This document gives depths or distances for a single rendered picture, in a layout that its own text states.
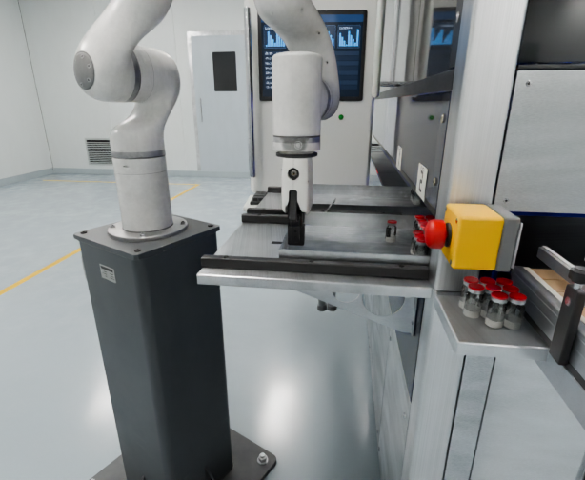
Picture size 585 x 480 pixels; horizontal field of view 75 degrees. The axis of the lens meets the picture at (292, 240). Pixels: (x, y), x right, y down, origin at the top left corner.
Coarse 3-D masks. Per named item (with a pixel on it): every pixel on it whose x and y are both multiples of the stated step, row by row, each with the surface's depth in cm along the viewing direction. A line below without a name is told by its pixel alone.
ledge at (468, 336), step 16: (448, 304) 57; (448, 320) 53; (464, 320) 53; (480, 320) 53; (448, 336) 52; (464, 336) 49; (480, 336) 49; (496, 336) 49; (512, 336) 49; (528, 336) 49; (464, 352) 49; (480, 352) 48; (496, 352) 48; (512, 352) 48; (528, 352) 48; (544, 352) 47
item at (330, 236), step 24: (312, 216) 93; (336, 216) 92; (360, 216) 91; (384, 216) 90; (408, 216) 90; (312, 240) 83; (336, 240) 83; (360, 240) 83; (384, 240) 83; (408, 240) 83; (408, 264) 67
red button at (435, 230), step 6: (432, 222) 51; (438, 222) 51; (444, 222) 51; (426, 228) 52; (432, 228) 51; (438, 228) 50; (444, 228) 50; (426, 234) 52; (432, 234) 50; (438, 234) 50; (444, 234) 50; (426, 240) 52; (432, 240) 51; (438, 240) 50; (444, 240) 50; (432, 246) 51; (438, 246) 51
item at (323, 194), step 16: (320, 192) 125; (336, 192) 124; (352, 192) 124; (368, 192) 123; (384, 192) 122; (400, 192) 122; (320, 208) 100; (336, 208) 100; (352, 208) 99; (368, 208) 99; (384, 208) 98; (400, 208) 98; (416, 208) 97
